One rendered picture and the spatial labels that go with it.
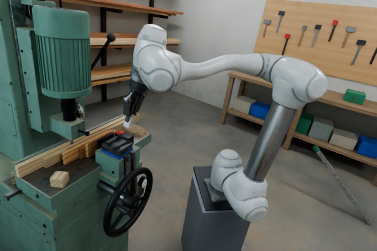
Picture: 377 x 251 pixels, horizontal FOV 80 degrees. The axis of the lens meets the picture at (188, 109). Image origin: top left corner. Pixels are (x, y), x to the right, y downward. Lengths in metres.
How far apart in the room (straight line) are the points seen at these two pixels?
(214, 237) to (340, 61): 2.96
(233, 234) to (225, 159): 0.48
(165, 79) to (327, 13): 3.29
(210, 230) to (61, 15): 1.23
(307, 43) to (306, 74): 2.87
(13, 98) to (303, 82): 1.12
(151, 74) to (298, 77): 0.53
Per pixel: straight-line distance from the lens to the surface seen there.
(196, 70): 0.73
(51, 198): 0.96
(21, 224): 1.28
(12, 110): 1.18
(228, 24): 4.15
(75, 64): 0.91
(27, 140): 1.23
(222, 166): 1.23
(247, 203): 1.11
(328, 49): 3.74
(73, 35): 0.89
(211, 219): 1.36
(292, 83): 0.90
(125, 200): 1.00
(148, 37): 0.79
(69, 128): 1.03
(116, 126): 1.29
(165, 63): 0.64
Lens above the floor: 1.54
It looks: 23 degrees down
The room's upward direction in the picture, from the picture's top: 9 degrees clockwise
